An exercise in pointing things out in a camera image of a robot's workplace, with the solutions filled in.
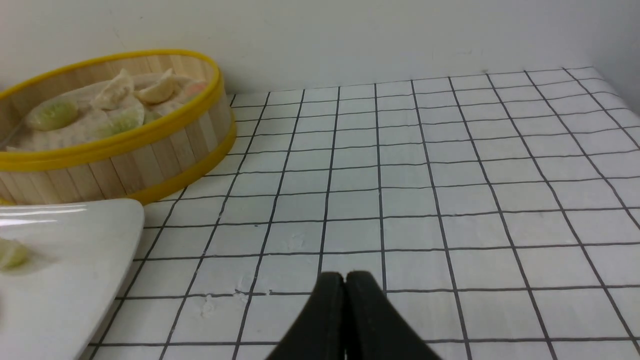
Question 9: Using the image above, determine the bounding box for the white dumpling at back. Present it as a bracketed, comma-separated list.
[90, 68, 135, 111]

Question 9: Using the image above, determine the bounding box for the white mesh steamer liner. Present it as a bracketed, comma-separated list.
[1, 72, 205, 153]

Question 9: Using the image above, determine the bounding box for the yellow dumpling at back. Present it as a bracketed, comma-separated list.
[134, 68, 176, 105]

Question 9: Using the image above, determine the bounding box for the white grid tablecloth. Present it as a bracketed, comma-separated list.
[81, 67, 640, 360]

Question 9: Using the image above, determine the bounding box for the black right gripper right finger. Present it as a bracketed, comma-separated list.
[345, 271, 441, 360]

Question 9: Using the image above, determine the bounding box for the pink dumpling at right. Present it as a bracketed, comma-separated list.
[176, 80, 209, 104]

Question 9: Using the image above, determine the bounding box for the white square plate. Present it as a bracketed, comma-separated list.
[0, 198, 146, 360]

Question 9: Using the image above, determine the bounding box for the green dumpling far left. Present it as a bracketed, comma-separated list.
[25, 98, 79, 132]

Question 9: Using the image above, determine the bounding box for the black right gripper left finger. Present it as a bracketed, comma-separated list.
[267, 272, 345, 360]

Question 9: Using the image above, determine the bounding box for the small green dumpling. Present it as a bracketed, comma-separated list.
[0, 238, 30, 271]

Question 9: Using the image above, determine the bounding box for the bamboo steamer with yellow rims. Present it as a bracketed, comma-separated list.
[0, 48, 237, 205]

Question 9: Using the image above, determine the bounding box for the green dumpling centre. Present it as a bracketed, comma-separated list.
[95, 107, 145, 139]

